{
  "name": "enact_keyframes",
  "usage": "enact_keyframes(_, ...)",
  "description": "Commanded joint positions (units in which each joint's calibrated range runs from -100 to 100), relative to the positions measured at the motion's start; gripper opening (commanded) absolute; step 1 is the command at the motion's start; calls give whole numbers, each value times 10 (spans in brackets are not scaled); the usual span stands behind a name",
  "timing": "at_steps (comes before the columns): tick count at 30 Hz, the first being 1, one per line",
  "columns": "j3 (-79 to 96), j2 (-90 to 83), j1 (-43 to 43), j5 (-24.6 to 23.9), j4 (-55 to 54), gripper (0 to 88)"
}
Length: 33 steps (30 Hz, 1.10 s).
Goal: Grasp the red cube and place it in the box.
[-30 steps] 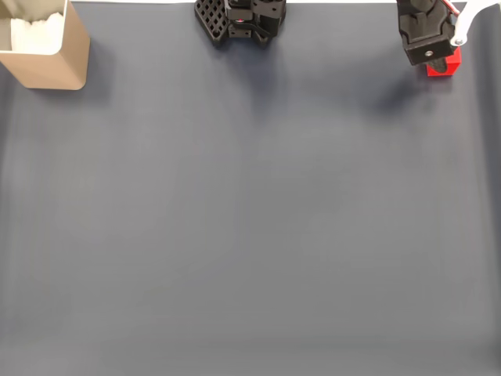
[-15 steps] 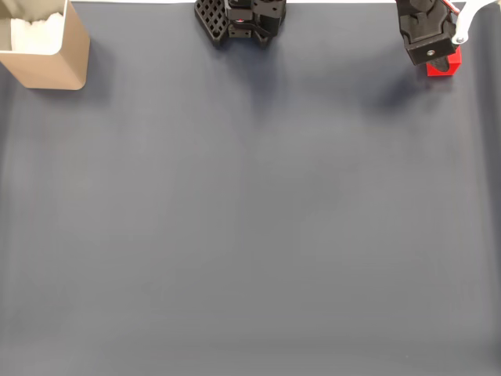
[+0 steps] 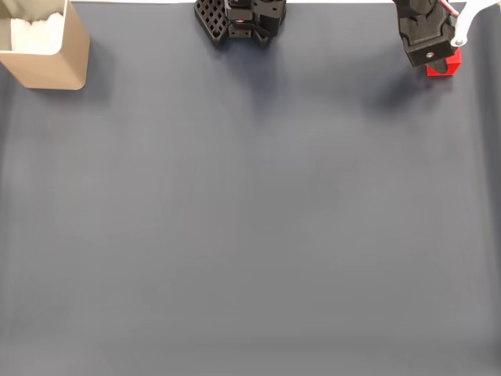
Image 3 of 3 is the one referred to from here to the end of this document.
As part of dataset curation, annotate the red cube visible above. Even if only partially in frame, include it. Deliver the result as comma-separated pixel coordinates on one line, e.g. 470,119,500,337
426,46,463,78

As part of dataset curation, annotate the beige rounded box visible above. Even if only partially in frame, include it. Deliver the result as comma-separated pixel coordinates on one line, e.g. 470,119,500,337
0,0,92,92

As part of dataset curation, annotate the dark grey-blue table mat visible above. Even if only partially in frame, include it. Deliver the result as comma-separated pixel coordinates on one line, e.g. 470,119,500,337
0,2,501,376

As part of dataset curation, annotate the white crumpled tissue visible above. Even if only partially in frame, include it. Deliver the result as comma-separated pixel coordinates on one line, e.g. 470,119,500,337
10,11,66,56

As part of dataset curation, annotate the white and red motor cable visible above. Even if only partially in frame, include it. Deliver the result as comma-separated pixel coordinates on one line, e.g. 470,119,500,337
439,0,460,19

